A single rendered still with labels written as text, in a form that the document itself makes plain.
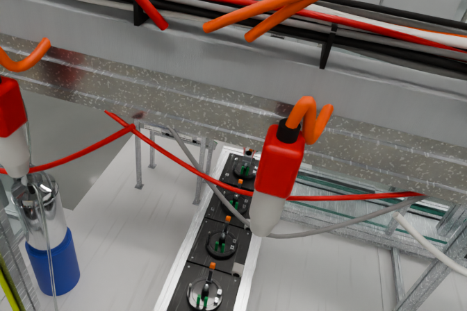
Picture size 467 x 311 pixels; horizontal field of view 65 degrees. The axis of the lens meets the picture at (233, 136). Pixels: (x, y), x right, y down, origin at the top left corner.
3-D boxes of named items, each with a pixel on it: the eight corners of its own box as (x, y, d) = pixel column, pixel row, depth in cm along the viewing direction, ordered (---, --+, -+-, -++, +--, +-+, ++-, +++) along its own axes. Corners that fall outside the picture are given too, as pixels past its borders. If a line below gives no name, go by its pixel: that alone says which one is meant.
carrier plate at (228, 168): (228, 155, 214) (229, 152, 212) (269, 165, 211) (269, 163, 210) (217, 182, 195) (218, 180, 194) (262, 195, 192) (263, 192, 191)
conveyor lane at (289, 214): (226, 166, 219) (228, 153, 213) (368, 204, 210) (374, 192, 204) (213, 200, 197) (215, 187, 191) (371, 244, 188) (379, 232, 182)
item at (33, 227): (43, 219, 142) (21, 144, 119) (76, 229, 141) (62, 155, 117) (18, 248, 131) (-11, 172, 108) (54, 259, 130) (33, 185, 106)
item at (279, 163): (258, 172, 60) (289, 48, 47) (306, 185, 59) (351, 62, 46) (240, 237, 49) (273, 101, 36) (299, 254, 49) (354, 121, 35)
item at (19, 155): (46, 132, 67) (17, 1, 52) (86, 143, 66) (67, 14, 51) (-6, 178, 57) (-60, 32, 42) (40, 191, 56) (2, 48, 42)
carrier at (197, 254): (203, 220, 175) (205, 202, 167) (252, 234, 172) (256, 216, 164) (185, 263, 156) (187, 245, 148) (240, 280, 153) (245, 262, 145)
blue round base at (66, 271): (54, 257, 159) (42, 216, 143) (87, 267, 158) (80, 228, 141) (30, 289, 147) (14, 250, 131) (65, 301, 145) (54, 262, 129)
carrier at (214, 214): (217, 185, 194) (219, 167, 186) (261, 197, 191) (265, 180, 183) (203, 219, 175) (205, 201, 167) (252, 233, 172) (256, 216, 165)
